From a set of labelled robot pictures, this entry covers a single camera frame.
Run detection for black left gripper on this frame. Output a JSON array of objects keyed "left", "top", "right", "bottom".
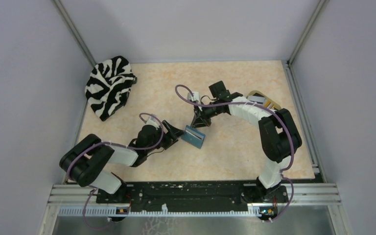
[{"left": 146, "top": 119, "right": 186, "bottom": 154}]

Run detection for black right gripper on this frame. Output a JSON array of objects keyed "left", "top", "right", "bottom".
[{"left": 190, "top": 100, "right": 221, "bottom": 129}]

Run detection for teal leather card holder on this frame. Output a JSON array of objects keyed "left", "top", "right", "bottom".
[{"left": 181, "top": 125, "right": 206, "bottom": 149}]

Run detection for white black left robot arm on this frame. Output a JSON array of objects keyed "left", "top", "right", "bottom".
[{"left": 59, "top": 118, "right": 185, "bottom": 203}]

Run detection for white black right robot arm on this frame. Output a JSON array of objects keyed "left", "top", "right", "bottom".
[{"left": 187, "top": 81, "right": 302, "bottom": 202}]

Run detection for beige card tray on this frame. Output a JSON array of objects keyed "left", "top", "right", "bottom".
[{"left": 246, "top": 90, "right": 282, "bottom": 111}]

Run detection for cards in tray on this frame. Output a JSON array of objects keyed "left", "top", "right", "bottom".
[{"left": 247, "top": 95, "right": 278, "bottom": 110}]

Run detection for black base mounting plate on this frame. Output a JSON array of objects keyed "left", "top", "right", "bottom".
[{"left": 96, "top": 180, "right": 289, "bottom": 212}]

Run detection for zebra striped cloth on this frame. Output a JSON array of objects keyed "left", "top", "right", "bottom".
[{"left": 85, "top": 55, "right": 138, "bottom": 121}]

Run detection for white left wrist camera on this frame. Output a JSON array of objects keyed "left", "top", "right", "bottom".
[{"left": 145, "top": 117, "right": 160, "bottom": 129}]

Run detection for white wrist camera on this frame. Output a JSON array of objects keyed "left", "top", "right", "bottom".
[
  {"left": 187, "top": 92, "right": 200, "bottom": 103},
  {"left": 145, "top": 117, "right": 160, "bottom": 129}
]

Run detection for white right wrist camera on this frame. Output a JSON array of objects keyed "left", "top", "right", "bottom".
[{"left": 187, "top": 92, "right": 200, "bottom": 103}]

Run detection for aluminium frame rail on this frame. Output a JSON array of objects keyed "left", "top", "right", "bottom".
[{"left": 47, "top": 184, "right": 341, "bottom": 218}]

